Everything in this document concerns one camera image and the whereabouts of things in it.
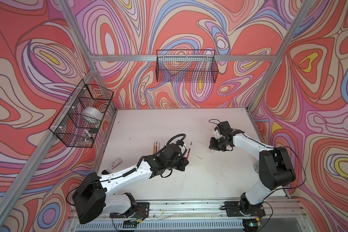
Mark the black wire basket wall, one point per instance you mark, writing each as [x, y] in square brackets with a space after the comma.
[70, 127]
[186, 66]

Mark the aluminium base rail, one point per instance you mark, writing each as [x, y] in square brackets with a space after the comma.
[181, 216]

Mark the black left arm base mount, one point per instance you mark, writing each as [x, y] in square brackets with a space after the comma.
[134, 210]

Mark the black wire basket left wall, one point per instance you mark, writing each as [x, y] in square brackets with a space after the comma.
[70, 127]

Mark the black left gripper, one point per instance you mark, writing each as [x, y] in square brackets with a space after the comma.
[182, 160]

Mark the black wire basket back wall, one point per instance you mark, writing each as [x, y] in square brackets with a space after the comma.
[186, 66]

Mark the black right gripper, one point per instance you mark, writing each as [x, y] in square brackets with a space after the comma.
[213, 146]

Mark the white tape roll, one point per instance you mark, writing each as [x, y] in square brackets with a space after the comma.
[92, 115]

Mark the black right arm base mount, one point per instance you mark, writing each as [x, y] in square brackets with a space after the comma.
[243, 208]

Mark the small white red card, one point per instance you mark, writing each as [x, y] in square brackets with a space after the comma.
[115, 163]

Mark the red capped knife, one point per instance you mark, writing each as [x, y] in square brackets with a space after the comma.
[188, 153]

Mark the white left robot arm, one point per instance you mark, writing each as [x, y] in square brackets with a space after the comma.
[97, 195]

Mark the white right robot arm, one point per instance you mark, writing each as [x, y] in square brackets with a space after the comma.
[275, 166]

